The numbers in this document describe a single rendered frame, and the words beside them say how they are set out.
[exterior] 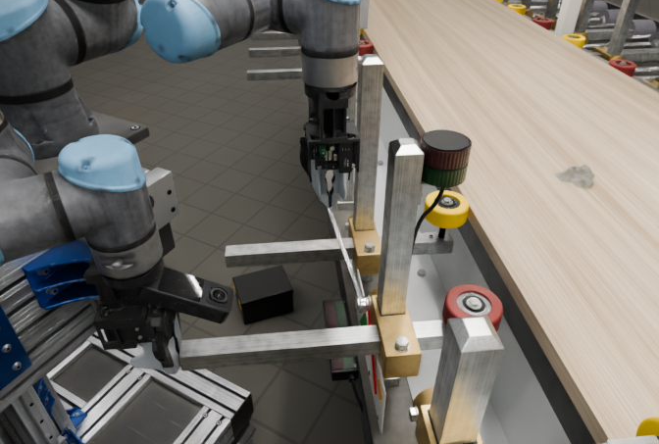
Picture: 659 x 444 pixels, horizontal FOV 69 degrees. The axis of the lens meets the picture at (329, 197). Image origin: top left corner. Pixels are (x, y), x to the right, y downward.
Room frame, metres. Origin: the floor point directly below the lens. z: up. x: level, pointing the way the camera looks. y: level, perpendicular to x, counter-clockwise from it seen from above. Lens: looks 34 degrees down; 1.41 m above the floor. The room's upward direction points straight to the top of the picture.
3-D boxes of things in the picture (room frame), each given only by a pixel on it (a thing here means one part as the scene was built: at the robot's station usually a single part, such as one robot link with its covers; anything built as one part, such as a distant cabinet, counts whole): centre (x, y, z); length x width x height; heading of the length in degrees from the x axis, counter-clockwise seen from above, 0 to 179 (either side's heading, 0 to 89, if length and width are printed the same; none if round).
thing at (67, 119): (0.73, 0.47, 1.09); 0.15 x 0.15 x 0.10
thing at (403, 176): (0.51, -0.09, 0.91); 0.04 x 0.04 x 0.48; 6
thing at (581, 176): (0.82, -0.50, 0.91); 0.09 x 0.07 x 0.02; 124
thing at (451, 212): (0.73, -0.22, 0.85); 0.08 x 0.08 x 0.11
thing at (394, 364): (0.49, -0.10, 0.85); 0.14 x 0.06 x 0.05; 6
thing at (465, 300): (0.48, -0.20, 0.85); 0.08 x 0.08 x 0.11
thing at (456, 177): (0.51, -0.14, 1.11); 0.06 x 0.06 x 0.02
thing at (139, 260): (0.43, 0.24, 1.05); 0.08 x 0.08 x 0.05
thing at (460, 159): (0.51, -0.14, 1.13); 0.06 x 0.06 x 0.02
